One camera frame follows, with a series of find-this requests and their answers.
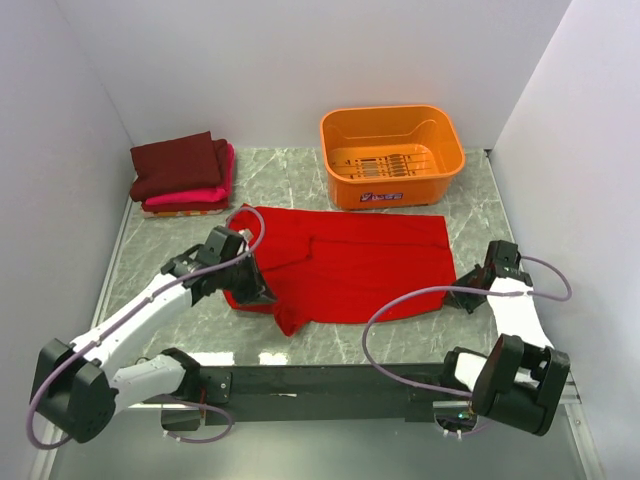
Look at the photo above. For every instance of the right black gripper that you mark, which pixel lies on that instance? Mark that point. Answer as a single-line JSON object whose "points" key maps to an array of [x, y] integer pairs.
{"points": [[463, 301]]}

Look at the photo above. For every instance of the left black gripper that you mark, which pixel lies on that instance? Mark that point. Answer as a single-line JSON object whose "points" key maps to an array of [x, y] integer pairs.
{"points": [[257, 291]]}

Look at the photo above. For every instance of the red t shirt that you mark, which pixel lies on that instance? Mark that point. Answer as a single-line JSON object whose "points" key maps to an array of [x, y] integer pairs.
{"points": [[340, 267]]}

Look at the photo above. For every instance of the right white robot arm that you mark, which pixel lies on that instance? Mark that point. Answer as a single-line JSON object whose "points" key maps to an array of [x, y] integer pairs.
{"points": [[521, 381]]}

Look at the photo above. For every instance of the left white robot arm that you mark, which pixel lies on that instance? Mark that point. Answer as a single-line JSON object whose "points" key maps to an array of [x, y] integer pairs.
{"points": [[81, 385]]}

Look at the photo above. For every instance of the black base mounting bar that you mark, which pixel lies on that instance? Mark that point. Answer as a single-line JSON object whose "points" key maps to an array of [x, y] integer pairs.
{"points": [[306, 393]]}

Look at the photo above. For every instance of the folded maroon t shirt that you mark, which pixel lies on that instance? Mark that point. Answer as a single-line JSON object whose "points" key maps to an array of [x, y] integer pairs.
{"points": [[182, 164]]}

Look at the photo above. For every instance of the folded pink t shirt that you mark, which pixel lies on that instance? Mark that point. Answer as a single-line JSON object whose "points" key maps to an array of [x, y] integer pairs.
{"points": [[202, 195]]}

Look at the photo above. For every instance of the orange plastic basket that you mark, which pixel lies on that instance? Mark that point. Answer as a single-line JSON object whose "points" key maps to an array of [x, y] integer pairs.
{"points": [[389, 156]]}

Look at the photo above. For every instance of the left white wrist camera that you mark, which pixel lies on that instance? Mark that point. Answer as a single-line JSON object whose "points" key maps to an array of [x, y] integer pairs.
{"points": [[247, 235]]}

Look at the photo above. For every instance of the aluminium rail frame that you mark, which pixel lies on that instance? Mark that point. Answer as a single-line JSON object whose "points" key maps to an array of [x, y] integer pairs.
{"points": [[155, 441]]}

